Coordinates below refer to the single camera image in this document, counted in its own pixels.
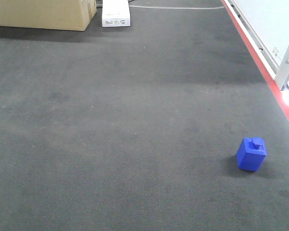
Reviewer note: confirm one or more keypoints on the white labelled carton box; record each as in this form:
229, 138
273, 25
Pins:
116, 13

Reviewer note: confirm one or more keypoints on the white conveyor side panel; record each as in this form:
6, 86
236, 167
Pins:
269, 22

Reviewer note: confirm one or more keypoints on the brown cardboard box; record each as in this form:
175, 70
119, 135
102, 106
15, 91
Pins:
73, 15

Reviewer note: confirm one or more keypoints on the small blue plastic cube part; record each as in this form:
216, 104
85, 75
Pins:
251, 154

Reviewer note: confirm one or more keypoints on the red conveyor side rail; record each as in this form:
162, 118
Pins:
263, 66

